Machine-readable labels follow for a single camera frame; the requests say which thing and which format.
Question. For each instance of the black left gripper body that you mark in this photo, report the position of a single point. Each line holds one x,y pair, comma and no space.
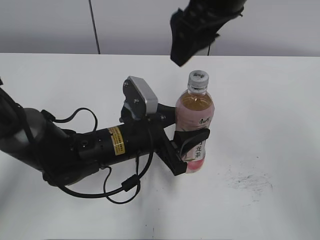
132,138

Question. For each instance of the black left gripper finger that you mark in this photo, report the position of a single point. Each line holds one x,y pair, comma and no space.
167,115
190,145

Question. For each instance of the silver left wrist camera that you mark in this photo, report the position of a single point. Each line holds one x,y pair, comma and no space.
140,100

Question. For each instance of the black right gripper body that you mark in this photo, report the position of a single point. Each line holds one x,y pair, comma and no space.
200,21

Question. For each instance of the peach oolong tea bottle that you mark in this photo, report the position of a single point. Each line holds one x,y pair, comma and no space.
194,111

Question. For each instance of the white bottle cap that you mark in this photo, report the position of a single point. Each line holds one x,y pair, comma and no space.
198,80

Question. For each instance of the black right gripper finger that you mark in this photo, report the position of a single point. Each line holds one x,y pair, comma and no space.
186,46

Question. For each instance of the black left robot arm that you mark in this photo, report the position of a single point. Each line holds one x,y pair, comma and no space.
65,157

